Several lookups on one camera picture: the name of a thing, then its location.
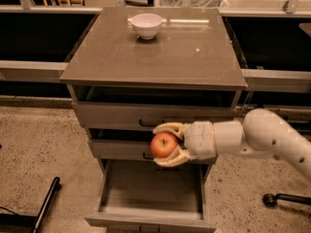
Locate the black bar on floor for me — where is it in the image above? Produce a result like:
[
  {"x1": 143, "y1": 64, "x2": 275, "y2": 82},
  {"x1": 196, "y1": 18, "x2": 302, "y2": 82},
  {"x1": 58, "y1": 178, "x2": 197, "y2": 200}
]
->
[{"x1": 30, "y1": 177, "x2": 61, "y2": 233}]

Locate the grey drawer cabinet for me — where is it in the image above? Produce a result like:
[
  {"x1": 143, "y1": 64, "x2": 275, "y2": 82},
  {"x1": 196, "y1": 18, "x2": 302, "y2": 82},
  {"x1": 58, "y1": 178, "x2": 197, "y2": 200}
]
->
[{"x1": 60, "y1": 7, "x2": 247, "y2": 233}]

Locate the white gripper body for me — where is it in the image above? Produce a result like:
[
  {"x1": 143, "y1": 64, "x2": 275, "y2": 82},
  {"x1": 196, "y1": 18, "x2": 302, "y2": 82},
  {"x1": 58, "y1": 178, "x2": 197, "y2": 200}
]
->
[{"x1": 184, "y1": 121, "x2": 217, "y2": 160}]

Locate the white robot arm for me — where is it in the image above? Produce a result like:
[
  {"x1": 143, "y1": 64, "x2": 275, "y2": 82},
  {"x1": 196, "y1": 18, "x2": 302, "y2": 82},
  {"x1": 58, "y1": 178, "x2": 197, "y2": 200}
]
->
[{"x1": 154, "y1": 109, "x2": 311, "y2": 181}]

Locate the red apple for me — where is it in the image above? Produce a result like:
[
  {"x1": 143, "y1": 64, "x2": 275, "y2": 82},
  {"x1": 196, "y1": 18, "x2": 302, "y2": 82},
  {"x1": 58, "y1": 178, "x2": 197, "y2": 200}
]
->
[{"x1": 150, "y1": 132, "x2": 179, "y2": 158}]

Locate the white ceramic bowl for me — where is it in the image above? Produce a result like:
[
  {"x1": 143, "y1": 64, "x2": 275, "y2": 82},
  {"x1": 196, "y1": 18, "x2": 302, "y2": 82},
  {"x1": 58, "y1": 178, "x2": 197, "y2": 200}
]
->
[{"x1": 131, "y1": 14, "x2": 162, "y2": 40}]

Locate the grey bottom drawer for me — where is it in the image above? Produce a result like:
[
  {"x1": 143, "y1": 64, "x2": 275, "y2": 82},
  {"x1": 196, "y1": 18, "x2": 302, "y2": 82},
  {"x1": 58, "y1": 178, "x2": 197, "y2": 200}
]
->
[{"x1": 86, "y1": 160, "x2": 216, "y2": 233}]

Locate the grey metal railing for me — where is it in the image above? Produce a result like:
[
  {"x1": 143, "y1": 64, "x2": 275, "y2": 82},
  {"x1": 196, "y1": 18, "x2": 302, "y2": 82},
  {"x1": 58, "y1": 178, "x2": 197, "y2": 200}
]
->
[{"x1": 1, "y1": 7, "x2": 310, "y2": 93}]

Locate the black caster leg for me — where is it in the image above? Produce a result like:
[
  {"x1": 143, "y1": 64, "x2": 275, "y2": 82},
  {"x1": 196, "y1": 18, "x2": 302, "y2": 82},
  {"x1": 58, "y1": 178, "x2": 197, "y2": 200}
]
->
[{"x1": 262, "y1": 193, "x2": 311, "y2": 208}]

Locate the grey middle drawer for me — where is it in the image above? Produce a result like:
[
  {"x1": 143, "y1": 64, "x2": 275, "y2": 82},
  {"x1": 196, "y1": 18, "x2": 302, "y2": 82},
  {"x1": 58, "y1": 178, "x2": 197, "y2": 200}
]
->
[{"x1": 88, "y1": 128, "x2": 154, "y2": 161}]

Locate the grey drawer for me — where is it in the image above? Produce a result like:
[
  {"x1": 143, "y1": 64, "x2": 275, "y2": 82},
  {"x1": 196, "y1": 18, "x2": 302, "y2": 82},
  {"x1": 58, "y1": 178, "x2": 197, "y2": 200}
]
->
[
  {"x1": 86, "y1": 160, "x2": 216, "y2": 233},
  {"x1": 88, "y1": 128, "x2": 154, "y2": 161},
  {"x1": 72, "y1": 85, "x2": 236, "y2": 131}
]

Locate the grey top drawer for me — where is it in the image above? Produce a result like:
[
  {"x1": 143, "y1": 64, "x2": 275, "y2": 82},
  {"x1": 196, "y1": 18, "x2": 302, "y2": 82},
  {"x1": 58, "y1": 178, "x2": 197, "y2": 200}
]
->
[{"x1": 72, "y1": 85, "x2": 236, "y2": 131}]

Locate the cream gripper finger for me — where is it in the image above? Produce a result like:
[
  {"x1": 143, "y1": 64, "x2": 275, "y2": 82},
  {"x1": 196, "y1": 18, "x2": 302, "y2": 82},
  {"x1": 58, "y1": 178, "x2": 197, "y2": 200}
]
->
[
  {"x1": 154, "y1": 147, "x2": 190, "y2": 168},
  {"x1": 153, "y1": 122, "x2": 184, "y2": 140}
]

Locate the black stand leg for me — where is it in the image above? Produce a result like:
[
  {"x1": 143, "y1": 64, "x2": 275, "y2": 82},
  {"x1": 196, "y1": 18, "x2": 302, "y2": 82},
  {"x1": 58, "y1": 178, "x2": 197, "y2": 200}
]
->
[{"x1": 267, "y1": 127, "x2": 282, "y2": 153}]

